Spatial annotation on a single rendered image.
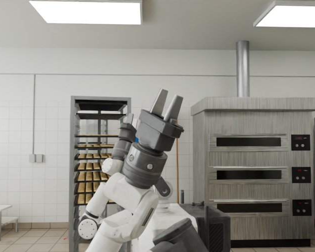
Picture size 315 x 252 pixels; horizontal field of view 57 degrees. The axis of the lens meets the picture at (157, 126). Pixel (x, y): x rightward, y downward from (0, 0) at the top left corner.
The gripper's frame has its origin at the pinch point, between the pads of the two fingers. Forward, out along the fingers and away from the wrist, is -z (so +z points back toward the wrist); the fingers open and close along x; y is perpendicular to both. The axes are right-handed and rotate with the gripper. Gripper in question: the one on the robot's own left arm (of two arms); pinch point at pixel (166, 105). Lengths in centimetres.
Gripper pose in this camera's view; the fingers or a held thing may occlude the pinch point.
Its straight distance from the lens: 65.2
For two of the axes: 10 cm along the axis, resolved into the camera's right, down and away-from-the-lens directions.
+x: -5.9, -3.5, 7.3
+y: 7.3, 1.5, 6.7
